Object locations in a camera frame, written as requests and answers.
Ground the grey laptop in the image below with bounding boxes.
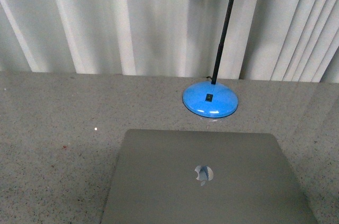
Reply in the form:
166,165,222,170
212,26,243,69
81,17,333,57
102,129,317,223

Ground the blue desk lamp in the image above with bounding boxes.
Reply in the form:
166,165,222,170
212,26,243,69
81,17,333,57
182,0,238,119

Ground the white curtain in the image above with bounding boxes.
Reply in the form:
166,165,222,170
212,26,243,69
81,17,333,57
1,0,338,83

